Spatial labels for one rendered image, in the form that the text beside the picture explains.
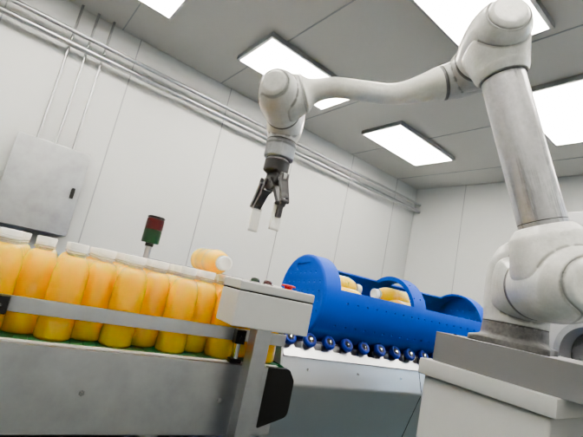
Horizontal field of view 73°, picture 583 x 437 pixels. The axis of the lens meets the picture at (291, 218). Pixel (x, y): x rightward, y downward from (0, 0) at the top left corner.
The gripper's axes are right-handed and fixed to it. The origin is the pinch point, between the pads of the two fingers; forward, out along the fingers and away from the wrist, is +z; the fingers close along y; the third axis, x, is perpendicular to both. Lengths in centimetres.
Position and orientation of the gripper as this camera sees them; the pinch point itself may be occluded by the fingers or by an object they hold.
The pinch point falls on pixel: (263, 226)
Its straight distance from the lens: 112.8
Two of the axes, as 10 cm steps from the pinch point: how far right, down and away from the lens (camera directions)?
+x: -8.3, -2.7, -4.8
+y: -5.1, 0.5, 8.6
